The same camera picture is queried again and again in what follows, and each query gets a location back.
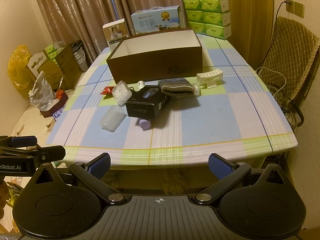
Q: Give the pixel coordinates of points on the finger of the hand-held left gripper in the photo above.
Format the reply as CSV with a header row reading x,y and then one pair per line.
x,y
50,153
23,140

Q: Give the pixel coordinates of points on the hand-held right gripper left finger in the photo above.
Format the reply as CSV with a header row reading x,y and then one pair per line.
x,y
99,165

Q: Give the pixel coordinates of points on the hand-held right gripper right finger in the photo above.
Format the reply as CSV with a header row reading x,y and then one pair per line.
x,y
220,166

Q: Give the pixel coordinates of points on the translucent plastic container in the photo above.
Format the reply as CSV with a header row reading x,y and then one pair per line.
x,y
112,118

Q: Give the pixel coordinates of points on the purple tube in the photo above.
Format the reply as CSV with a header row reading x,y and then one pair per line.
x,y
145,124

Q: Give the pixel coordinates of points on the black product box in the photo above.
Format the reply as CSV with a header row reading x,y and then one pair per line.
x,y
143,106

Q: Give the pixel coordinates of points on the red packet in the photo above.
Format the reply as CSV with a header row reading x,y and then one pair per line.
x,y
107,90

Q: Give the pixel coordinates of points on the clear plastic bag of cotton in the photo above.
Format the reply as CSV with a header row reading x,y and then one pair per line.
x,y
121,93

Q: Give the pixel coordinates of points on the small clear plastic bag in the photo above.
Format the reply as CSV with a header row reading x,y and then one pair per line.
x,y
197,90

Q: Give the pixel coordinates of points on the small black item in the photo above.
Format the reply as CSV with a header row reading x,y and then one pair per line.
x,y
132,89

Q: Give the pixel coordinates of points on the grey knitted cloth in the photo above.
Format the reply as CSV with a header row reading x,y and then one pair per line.
x,y
176,87

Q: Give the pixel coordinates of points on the small white bottle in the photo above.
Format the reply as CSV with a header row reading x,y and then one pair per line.
x,y
141,85

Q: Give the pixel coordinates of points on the white hair claw clip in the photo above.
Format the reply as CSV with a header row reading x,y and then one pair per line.
x,y
208,76

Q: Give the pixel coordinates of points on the brown cardboard box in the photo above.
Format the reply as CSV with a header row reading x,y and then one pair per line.
x,y
155,65

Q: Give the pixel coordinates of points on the person's left hand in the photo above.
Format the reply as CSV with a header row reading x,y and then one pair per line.
x,y
2,195

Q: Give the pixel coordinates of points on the cream bed sheet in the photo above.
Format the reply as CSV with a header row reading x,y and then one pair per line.
x,y
22,122

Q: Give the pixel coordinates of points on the blue label box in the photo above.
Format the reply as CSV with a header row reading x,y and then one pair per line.
x,y
58,116

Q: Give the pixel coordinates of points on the dark red box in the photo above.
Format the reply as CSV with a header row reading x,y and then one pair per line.
x,y
55,106

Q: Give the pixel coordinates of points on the crumpled white plastic bag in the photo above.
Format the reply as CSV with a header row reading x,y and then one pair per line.
x,y
41,90

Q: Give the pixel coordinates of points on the orange small item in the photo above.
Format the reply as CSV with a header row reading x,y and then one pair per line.
x,y
58,95

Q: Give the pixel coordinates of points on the thin stick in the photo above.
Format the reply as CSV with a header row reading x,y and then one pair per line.
x,y
60,85

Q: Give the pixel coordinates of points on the yellow plastic bag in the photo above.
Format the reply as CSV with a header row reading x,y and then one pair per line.
x,y
18,70

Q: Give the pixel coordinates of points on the white cardboard hanger insert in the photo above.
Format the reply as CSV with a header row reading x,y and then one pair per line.
x,y
36,63

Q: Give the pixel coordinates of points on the tan cardboard box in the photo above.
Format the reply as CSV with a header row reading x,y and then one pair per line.
x,y
65,65

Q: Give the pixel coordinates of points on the green tissue packs in carton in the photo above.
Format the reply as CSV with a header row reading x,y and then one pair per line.
x,y
52,51

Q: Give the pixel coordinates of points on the stack of white bowls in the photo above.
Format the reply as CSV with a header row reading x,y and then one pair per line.
x,y
80,56

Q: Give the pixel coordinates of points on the chair with quilted cover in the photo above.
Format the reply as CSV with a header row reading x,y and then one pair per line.
x,y
292,55

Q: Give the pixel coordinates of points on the small white product box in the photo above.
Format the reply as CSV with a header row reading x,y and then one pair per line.
x,y
115,32

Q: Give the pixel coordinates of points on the brown curtain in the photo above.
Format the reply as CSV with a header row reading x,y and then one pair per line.
x,y
82,7

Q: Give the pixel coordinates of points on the stack of green tissue packs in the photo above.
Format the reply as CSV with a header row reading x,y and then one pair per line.
x,y
207,17

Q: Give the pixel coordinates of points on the wooden door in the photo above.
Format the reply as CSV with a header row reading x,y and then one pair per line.
x,y
240,17

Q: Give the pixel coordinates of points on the blue milk carton box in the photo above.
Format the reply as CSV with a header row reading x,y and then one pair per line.
x,y
156,20

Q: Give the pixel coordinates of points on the wall socket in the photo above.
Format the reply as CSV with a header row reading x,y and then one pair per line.
x,y
295,7

